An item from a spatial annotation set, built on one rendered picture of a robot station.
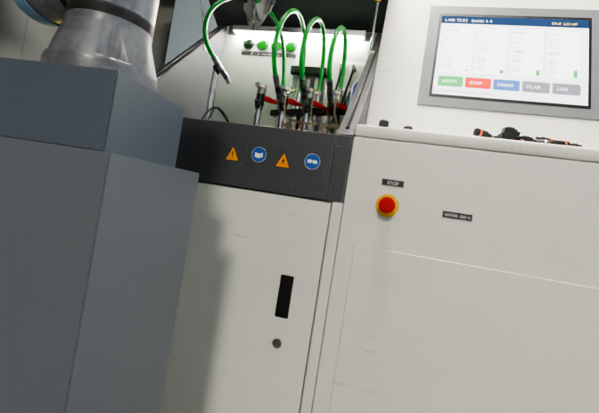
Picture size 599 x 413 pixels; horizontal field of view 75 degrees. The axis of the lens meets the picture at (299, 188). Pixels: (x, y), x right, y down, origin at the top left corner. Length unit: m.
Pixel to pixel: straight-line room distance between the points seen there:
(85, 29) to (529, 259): 0.89
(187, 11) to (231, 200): 3.03
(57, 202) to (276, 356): 0.65
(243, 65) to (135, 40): 1.09
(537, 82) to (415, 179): 0.52
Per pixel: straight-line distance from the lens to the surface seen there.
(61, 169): 0.51
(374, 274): 0.91
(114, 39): 0.61
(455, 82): 1.24
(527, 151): 0.95
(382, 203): 0.86
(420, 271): 0.91
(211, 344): 1.05
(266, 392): 1.04
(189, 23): 3.82
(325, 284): 0.93
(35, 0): 0.77
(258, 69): 1.64
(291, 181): 0.94
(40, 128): 0.57
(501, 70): 1.29
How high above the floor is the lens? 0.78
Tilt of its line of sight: 2 degrees up
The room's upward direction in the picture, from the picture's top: 9 degrees clockwise
